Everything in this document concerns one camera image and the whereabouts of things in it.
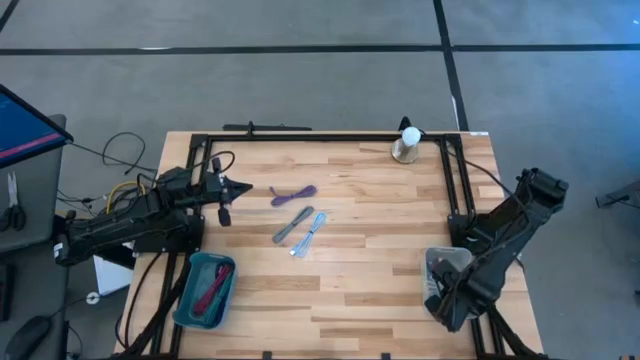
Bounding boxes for dark red braided cable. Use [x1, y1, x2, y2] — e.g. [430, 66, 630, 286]
[193, 263, 234, 317]

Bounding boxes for black floor stand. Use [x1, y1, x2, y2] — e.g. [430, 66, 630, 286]
[594, 179, 640, 210]

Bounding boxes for black computer mouse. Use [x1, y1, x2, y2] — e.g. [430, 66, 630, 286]
[3, 314, 53, 360]

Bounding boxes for light bulb on wooden base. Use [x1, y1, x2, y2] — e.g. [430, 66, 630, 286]
[390, 125, 422, 165]

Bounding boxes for black metal table frame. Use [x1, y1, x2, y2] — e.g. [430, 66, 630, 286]
[113, 130, 549, 360]

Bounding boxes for light blue braided cable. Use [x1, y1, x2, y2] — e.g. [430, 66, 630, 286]
[290, 211, 329, 259]

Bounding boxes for grey desk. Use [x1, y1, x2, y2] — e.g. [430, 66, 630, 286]
[0, 113, 69, 254]

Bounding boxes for black camera cable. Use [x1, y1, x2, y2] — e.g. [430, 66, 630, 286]
[191, 149, 236, 177]
[414, 128, 521, 201]

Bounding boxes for black-white patterned cable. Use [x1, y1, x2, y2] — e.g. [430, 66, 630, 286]
[212, 279, 235, 324]

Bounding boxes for yellow cable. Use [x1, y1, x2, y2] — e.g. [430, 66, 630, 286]
[105, 180, 147, 216]

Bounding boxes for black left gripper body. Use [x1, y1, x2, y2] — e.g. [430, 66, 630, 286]
[202, 157, 234, 227]

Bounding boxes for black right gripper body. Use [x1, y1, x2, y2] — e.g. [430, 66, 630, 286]
[424, 257, 474, 316]

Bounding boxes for blue laptop screen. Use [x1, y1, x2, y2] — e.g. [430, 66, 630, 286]
[0, 83, 75, 170]

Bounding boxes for black handled scissors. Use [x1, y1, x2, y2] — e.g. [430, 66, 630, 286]
[0, 170, 27, 233]

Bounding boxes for white paper sheet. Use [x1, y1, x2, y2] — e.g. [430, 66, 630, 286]
[93, 242, 136, 297]

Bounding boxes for black floor cable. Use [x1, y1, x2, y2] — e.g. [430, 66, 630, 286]
[69, 131, 159, 176]

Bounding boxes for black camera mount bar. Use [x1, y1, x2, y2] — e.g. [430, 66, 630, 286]
[222, 120, 313, 134]

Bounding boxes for teal plastic bin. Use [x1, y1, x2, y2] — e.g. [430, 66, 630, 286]
[171, 250, 239, 331]

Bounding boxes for grey plastic bin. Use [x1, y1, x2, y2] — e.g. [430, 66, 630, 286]
[423, 245, 475, 321]

